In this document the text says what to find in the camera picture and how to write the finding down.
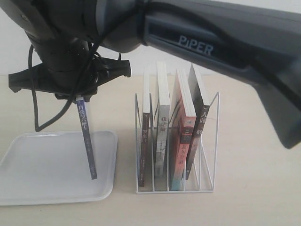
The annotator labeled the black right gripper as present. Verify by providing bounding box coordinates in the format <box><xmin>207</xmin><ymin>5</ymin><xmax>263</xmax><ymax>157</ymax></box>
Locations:
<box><xmin>8</xmin><ymin>38</ymin><xmax>131</xmax><ymax>99</ymax></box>

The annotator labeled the blue moon cover book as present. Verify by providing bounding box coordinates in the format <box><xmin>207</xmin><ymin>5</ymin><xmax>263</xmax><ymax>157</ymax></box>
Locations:
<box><xmin>76</xmin><ymin>96</ymin><xmax>97</xmax><ymax>180</ymax></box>

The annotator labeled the dark brown thin book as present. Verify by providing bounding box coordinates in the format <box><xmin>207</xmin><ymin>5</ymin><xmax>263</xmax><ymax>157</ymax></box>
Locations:
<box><xmin>138</xmin><ymin>67</ymin><xmax>150</xmax><ymax>187</ymax></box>

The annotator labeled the grey spine book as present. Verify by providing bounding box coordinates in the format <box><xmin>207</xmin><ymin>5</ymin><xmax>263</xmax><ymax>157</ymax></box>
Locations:
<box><xmin>154</xmin><ymin>62</ymin><xmax>170</xmax><ymax>178</ymax></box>

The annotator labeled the red spine book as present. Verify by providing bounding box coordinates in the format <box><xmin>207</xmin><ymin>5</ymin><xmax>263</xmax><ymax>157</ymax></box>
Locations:
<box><xmin>169</xmin><ymin>69</ymin><xmax>196</xmax><ymax>191</ymax></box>

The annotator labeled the black spine book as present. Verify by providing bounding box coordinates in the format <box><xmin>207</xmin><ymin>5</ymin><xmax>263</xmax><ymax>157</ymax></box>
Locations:
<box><xmin>185</xmin><ymin>65</ymin><xmax>211</xmax><ymax>179</ymax></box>

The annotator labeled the white plastic tray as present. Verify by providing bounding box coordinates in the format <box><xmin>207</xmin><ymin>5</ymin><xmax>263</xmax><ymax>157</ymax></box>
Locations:
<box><xmin>0</xmin><ymin>130</ymin><xmax>118</xmax><ymax>206</ymax></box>

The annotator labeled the white wire book rack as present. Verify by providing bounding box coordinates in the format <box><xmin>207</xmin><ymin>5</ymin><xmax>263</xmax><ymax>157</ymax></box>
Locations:
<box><xmin>135</xmin><ymin>91</ymin><xmax>221</xmax><ymax>195</ymax></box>

